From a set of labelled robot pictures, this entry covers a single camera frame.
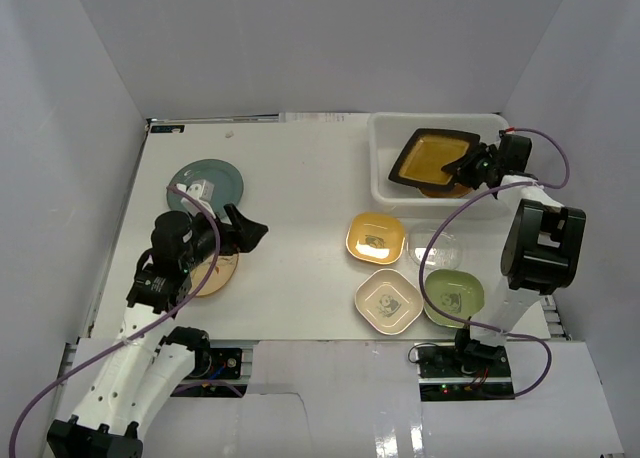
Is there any woven fan-shaped basket plate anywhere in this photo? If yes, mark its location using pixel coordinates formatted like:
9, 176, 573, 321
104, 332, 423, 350
419, 184, 473, 199

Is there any black square amber plate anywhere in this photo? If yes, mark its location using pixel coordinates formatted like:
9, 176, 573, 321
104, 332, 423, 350
388, 128, 480, 191

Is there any teal round plate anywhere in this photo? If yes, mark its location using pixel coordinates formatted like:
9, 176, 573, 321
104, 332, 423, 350
169, 159, 244, 219

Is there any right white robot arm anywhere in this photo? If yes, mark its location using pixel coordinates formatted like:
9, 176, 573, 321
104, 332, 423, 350
442, 128, 587, 377

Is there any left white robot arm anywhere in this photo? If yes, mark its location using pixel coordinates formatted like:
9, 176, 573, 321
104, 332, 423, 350
47, 204, 268, 457

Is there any white plastic bin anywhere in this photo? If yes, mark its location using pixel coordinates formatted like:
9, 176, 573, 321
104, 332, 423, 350
367, 112, 509, 219

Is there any beige bird branch plate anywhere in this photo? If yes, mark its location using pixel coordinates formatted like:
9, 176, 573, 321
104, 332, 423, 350
190, 254, 239, 298

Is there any clear plastic dish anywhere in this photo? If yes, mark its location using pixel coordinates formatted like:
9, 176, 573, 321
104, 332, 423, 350
407, 224, 463, 270

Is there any yellow panda square dish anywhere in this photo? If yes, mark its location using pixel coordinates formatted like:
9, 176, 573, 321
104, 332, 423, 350
345, 212, 406, 265

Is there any green panda square dish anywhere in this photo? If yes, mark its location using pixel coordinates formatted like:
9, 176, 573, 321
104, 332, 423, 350
424, 269, 485, 319

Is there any cream panda square dish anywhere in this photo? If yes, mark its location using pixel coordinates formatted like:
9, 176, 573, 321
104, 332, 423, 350
354, 269, 423, 336

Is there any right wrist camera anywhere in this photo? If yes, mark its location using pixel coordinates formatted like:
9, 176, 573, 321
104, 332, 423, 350
499, 127, 517, 139

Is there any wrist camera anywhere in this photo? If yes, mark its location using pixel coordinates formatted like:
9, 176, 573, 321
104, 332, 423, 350
499, 127, 517, 139
175, 179, 217, 218

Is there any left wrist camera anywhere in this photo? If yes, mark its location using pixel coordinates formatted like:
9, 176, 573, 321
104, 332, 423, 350
175, 179, 217, 218

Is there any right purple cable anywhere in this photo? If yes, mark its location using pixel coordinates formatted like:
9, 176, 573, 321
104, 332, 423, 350
417, 125, 572, 400

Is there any purple cable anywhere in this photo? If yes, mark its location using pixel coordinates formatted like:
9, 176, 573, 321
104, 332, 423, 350
7, 181, 246, 458
417, 125, 572, 400

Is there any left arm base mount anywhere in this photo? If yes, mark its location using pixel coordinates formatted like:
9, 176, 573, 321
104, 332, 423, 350
172, 340, 255, 398

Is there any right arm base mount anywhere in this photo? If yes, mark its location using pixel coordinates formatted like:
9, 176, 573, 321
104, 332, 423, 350
407, 342, 515, 403

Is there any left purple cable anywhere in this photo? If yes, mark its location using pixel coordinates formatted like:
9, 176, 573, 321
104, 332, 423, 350
7, 181, 246, 458

